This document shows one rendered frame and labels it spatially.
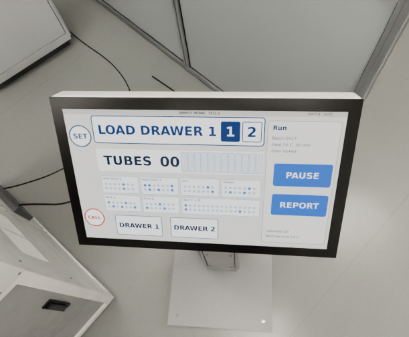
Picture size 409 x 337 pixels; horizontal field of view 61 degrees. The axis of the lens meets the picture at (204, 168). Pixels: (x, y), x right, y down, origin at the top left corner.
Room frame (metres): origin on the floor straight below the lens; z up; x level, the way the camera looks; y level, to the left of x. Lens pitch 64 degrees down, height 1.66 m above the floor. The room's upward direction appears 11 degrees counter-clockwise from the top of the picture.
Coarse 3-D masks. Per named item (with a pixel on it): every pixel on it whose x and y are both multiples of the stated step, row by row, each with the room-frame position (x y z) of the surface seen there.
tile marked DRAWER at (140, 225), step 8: (120, 216) 0.24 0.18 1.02; (128, 216) 0.24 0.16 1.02; (136, 216) 0.23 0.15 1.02; (144, 216) 0.23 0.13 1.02; (152, 216) 0.23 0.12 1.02; (120, 224) 0.23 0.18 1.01; (128, 224) 0.23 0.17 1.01; (136, 224) 0.22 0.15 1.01; (144, 224) 0.22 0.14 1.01; (152, 224) 0.22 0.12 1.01; (160, 224) 0.21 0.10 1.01; (120, 232) 0.22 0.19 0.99; (128, 232) 0.21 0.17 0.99; (136, 232) 0.21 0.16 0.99; (144, 232) 0.21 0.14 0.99; (152, 232) 0.20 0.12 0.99; (160, 232) 0.20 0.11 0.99
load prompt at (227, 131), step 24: (96, 120) 0.37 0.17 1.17; (120, 120) 0.36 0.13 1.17; (144, 120) 0.35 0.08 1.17; (168, 120) 0.34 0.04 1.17; (192, 120) 0.33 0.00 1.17; (216, 120) 0.32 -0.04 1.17; (240, 120) 0.31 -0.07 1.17; (264, 120) 0.30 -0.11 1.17; (168, 144) 0.31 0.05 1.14; (192, 144) 0.30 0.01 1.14; (216, 144) 0.29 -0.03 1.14; (240, 144) 0.28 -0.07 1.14
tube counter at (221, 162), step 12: (168, 156) 0.30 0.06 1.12; (180, 156) 0.29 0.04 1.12; (192, 156) 0.29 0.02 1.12; (204, 156) 0.28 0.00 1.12; (216, 156) 0.28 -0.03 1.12; (228, 156) 0.27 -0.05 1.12; (240, 156) 0.27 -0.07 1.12; (252, 156) 0.26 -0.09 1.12; (168, 168) 0.28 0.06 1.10; (180, 168) 0.28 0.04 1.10; (192, 168) 0.27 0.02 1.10; (204, 168) 0.27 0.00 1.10; (216, 168) 0.26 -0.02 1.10; (228, 168) 0.26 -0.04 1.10; (240, 168) 0.25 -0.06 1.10; (252, 168) 0.25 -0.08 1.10
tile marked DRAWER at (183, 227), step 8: (176, 224) 0.21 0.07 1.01; (184, 224) 0.20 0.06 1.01; (192, 224) 0.20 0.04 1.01; (200, 224) 0.20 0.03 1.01; (208, 224) 0.19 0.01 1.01; (216, 224) 0.19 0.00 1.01; (176, 232) 0.19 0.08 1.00; (184, 232) 0.19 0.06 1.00; (192, 232) 0.19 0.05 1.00; (200, 232) 0.19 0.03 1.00; (208, 232) 0.18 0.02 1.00; (216, 232) 0.18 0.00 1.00
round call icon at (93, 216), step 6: (84, 210) 0.26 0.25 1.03; (90, 210) 0.26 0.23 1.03; (96, 210) 0.26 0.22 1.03; (102, 210) 0.26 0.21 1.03; (84, 216) 0.26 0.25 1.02; (90, 216) 0.25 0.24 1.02; (96, 216) 0.25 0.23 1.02; (102, 216) 0.25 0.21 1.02; (90, 222) 0.25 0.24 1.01; (96, 222) 0.24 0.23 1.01; (102, 222) 0.24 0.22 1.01
